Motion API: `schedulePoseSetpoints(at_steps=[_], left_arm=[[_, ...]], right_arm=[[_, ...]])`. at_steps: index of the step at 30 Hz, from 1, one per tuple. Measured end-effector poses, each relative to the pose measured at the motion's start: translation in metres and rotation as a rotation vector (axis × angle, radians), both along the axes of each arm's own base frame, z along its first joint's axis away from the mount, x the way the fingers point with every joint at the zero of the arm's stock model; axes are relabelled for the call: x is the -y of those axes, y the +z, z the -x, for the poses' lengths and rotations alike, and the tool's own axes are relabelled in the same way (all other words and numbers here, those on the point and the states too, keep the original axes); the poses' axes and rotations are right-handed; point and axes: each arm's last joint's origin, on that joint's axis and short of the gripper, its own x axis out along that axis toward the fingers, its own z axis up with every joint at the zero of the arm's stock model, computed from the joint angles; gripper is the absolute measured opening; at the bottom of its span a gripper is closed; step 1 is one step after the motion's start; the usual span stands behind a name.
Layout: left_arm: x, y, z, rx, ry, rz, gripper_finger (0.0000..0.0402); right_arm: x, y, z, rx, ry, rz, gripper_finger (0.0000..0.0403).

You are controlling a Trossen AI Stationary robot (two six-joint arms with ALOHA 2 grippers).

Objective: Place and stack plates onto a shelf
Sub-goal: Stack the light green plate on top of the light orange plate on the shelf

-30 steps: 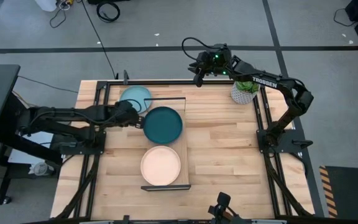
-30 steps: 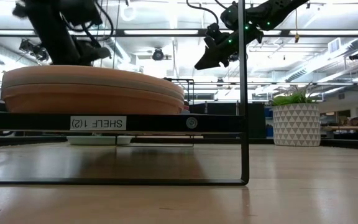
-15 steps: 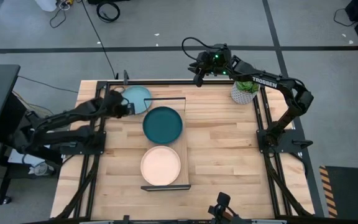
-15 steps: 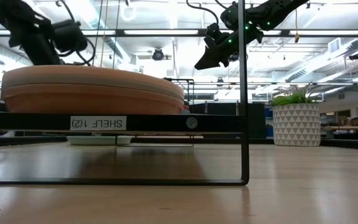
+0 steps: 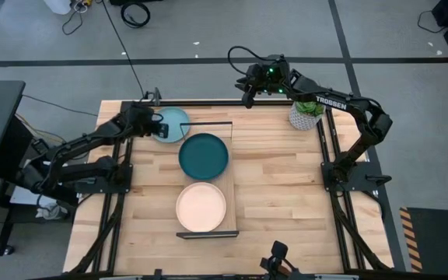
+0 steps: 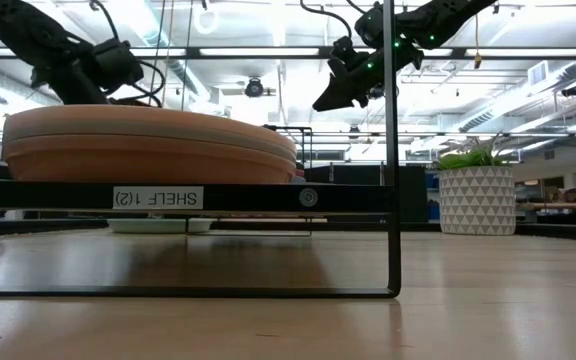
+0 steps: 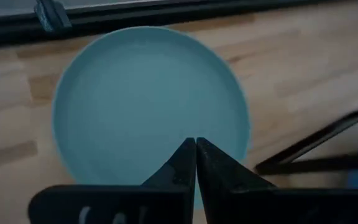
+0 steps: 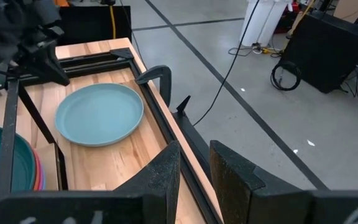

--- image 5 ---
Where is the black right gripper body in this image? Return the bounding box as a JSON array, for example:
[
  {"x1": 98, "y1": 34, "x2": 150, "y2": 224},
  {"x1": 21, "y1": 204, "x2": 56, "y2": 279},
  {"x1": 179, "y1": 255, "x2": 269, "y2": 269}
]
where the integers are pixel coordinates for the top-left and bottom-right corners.
[{"x1": 243, "y1": 54, "x2": 292, "y2": 96}]

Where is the long black floor cable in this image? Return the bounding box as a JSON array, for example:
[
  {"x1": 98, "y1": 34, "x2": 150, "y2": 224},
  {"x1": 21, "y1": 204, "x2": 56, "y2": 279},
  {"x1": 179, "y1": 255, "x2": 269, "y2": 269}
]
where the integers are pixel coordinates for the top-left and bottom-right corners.
[{"x1": 101, "y1": 0, "x2": 146, "y2": 98}]

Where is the black table-level camera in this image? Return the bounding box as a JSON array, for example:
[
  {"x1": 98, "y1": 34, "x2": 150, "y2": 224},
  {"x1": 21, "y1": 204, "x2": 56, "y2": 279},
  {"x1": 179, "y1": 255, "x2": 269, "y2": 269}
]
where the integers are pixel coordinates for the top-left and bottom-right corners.
[{"x1": 260, "y1": 240, "x2": 299, "y2": 280}]

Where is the small black clamp stand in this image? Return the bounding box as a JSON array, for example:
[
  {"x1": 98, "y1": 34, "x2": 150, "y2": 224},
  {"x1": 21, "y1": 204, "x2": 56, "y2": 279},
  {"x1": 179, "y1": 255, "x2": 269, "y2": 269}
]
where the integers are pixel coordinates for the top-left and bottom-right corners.
[{"x1": 143, "y1": 87, "x2": 163, "y2": 107}]

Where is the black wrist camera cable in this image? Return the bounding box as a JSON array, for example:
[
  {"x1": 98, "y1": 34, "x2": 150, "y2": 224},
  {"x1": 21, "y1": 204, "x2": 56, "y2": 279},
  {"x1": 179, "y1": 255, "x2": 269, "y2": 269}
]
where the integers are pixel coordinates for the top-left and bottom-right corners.
[{"x1": 226, "y1": 45, "x2": 271, "y2": 77}]

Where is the white crumpled cloth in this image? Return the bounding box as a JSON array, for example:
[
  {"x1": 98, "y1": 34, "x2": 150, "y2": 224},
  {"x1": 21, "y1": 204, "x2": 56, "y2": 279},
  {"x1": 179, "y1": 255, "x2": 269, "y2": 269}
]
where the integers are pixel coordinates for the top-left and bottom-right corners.
[{"x1": 35, "y1": 201, "x2": 69, "y2": 222}]

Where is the black hazard-striped floor mat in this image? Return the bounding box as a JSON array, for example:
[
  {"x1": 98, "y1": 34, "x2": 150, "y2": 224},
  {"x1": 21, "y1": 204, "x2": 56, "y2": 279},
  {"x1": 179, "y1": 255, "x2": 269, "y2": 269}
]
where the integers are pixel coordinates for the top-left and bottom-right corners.
[{"x1": 398, "y1": 206, "x2": 448, "y2": 273}]

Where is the black aluminium table frame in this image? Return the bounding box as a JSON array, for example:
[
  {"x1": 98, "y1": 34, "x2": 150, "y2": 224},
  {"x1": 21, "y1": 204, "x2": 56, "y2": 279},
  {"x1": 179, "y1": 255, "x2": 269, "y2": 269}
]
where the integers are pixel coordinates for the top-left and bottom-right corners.
[{"x1": 68, "y1": 99, "x2": 396, "y2": 280}]

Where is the plant in white patterned pot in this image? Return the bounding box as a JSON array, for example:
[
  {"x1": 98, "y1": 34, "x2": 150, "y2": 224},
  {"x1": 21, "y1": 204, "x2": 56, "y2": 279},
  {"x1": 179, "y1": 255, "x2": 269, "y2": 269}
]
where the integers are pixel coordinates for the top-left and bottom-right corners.
[{"x1": 288, "y1": 100, "x2": 326, "y2": 131}]

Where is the black looped floor cable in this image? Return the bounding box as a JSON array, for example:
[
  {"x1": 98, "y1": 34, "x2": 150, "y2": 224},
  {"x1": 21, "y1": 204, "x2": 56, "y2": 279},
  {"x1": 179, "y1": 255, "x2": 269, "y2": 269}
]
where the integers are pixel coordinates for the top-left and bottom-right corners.
[{"x1": 61, "y1": 3, "x2": 87, "y2": 36}]

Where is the thin black floor cable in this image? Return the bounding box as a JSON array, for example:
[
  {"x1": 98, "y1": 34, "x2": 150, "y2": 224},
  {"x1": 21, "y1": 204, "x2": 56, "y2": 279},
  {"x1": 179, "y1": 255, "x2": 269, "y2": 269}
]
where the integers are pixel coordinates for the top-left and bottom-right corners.
[{"x1": 21, "y1": 94, "x2": 100, "y2": 117}]

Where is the white container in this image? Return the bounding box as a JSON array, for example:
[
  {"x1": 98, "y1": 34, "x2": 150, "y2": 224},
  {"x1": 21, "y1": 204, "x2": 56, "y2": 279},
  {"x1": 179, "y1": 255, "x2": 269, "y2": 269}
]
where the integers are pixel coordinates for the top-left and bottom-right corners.
[{"x1": 44, "y1": 0, "x2": 72, "y2": 16}]

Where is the light blue plate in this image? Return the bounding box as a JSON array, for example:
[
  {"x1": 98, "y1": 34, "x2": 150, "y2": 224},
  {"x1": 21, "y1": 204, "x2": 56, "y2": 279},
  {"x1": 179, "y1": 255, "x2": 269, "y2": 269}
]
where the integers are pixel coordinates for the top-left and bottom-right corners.
[{"x1": 150, "y1": 106, "x2": 191, "y2": 144}]

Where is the white paper sheet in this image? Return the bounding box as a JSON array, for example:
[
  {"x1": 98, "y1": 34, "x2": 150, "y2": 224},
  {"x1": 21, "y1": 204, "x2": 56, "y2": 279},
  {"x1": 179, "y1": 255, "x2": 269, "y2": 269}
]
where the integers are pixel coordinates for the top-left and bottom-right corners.
[{"x1": 9, "y1": 185, "x2": 54, "y2": 206}]

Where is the pale peach plate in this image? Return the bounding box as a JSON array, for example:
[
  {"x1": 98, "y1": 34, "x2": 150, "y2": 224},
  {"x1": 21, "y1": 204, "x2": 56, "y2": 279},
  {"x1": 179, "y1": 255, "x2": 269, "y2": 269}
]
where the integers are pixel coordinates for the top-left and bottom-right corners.
[{"x1": 175, "y1": 181, "x2": 228, "y2": 233}]

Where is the dark teal plate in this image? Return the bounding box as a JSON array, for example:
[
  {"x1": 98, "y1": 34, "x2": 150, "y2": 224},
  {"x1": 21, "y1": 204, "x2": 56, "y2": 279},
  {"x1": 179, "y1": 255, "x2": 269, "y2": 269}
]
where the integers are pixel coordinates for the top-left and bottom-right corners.
[{"x1": 177, "y1": 132, "x2": 230, "y2": 181}]

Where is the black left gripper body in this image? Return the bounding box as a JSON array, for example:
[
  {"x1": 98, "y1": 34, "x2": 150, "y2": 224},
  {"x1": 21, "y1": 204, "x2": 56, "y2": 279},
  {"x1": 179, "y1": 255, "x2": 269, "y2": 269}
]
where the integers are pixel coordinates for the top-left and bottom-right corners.
[{"x1": 124, "y1": 103, "x2": 159, "y2": 137}]

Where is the coiled black floor cable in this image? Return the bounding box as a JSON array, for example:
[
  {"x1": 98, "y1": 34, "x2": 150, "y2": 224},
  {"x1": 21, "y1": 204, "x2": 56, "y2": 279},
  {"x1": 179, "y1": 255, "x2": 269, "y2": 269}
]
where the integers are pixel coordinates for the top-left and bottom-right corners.
[{"x1": 120, "y1": 2, "x2": 152, "y2": 30}]

